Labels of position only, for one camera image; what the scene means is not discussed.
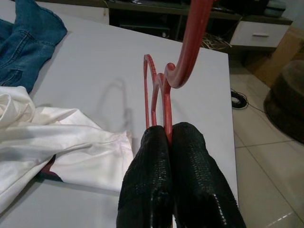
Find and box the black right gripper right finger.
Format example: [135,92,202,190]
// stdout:
[170,122,247,228]

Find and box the blue denim garment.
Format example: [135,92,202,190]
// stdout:
[0,0,68,94]

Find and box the brown round pouf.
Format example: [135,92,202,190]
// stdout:
[263,60,304,143]

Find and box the tangled wire bundle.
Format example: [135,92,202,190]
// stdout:
[201,32,233,50]

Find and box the grey folding table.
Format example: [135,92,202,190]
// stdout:
[0,0,236,228]

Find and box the brown cardboard box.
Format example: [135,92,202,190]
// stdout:
[251,25,304,89]

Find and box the red plastic hanger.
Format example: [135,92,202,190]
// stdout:
[142,0,211,144]

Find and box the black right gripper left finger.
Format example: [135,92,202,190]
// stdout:
[117,125,176,228]

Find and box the dark TV stand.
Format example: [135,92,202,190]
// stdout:
[104,0,293,48]

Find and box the black floor cable coil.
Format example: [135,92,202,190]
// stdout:
[230,91,249,110]

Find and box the white printed t-shirt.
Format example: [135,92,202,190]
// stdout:
[0,85,134,202]

